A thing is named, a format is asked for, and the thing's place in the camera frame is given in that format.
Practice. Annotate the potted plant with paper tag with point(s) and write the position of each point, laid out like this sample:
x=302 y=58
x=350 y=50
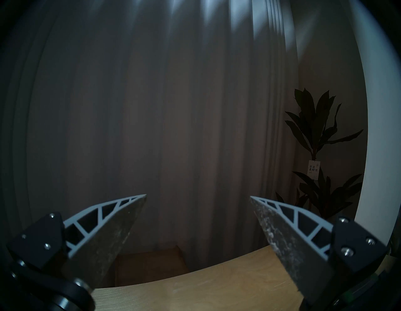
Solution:
x=315 y=119

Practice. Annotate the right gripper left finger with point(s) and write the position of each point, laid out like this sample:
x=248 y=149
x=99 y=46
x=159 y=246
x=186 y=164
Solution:
x=94 y=238

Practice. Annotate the white paper plant tag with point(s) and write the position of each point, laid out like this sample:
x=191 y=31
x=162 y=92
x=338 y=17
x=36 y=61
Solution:
x=314 y=169

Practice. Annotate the long grey curtain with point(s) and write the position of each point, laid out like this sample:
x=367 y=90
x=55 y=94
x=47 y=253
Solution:
x=172 y=109

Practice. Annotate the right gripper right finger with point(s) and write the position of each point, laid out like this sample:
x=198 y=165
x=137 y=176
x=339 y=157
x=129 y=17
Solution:
x=291 y=244

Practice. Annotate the light wooden table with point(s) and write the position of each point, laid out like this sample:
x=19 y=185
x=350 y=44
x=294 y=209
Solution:
x=203 y=288

